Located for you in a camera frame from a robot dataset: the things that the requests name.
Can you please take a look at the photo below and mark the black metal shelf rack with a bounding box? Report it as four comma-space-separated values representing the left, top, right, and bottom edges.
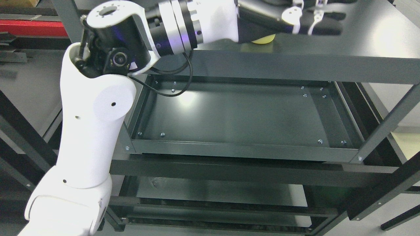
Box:
1, 36, 71, 236

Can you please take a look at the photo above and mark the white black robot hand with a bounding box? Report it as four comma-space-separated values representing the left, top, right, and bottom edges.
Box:
207, 0, 347, 43

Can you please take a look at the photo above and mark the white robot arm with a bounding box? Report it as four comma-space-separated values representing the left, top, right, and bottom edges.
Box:
19, 0, 239, 236

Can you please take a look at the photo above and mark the grey metal shelf unit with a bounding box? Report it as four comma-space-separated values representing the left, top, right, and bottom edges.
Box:
49, 0, 420, 236

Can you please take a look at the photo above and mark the yellow plastic cup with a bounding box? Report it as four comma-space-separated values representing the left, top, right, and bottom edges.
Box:
252, 34, 276, 45

